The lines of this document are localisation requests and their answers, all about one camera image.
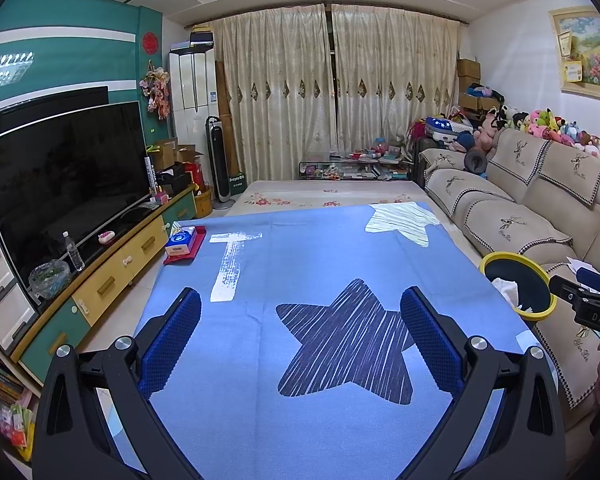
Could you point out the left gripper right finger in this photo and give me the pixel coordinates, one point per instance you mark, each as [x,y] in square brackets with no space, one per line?
[504,420]

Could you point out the white cloth towel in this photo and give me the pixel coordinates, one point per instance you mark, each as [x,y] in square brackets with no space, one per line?
[510,292]

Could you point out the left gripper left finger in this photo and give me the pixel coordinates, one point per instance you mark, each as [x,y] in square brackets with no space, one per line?
[72,439]

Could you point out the blue tissue pack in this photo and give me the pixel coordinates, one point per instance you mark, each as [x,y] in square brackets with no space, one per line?
[181,243]

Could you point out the papers on sofa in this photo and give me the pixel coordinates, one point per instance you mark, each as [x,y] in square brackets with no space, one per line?
[585,267]

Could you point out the wooden tv cabinet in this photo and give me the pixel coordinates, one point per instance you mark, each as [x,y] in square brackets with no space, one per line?
[71,316]

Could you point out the red tray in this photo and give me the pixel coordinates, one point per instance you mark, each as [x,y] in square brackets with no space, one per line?
[200,234]

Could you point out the low glass toy shelf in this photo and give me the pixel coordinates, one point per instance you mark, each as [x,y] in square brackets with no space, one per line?
[354,167]

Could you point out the pile of plush toys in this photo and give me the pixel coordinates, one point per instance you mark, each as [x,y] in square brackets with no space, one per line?
[464,130]

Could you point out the blue star tablecloth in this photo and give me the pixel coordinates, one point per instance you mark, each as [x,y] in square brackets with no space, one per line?
[300,366]

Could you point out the floral floor mattress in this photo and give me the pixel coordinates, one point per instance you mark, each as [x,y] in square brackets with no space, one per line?
[270,196]

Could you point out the framed flower painting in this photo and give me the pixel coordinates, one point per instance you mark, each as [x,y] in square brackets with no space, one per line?
[577,39]

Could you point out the black tower fan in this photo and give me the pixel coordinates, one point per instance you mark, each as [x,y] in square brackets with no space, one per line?
[217,159]

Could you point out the clear water bottle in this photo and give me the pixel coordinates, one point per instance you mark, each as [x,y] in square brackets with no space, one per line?
[73,252]

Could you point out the glass ashtray bowl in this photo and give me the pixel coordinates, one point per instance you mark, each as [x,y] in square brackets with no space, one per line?
[49,279]

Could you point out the beige sectional sofa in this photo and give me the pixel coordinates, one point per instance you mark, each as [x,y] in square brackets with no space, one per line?
[538,198]

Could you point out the beige embroidered curtains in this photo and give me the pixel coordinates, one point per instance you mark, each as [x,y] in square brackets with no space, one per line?
[316,79]

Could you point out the white standing air conditioner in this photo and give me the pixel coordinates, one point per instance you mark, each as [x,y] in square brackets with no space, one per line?
[194,94]

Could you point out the stacked cardboard boxes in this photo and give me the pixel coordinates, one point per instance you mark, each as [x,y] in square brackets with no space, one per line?
[474,94]

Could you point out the yellow rim black trash bin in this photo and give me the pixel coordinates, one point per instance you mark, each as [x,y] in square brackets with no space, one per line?
[531,279]

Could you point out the black flat television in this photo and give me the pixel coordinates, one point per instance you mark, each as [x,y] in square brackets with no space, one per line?
[68,175]

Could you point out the artificial flower decoration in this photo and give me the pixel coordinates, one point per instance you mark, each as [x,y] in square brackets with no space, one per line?
[155,86]

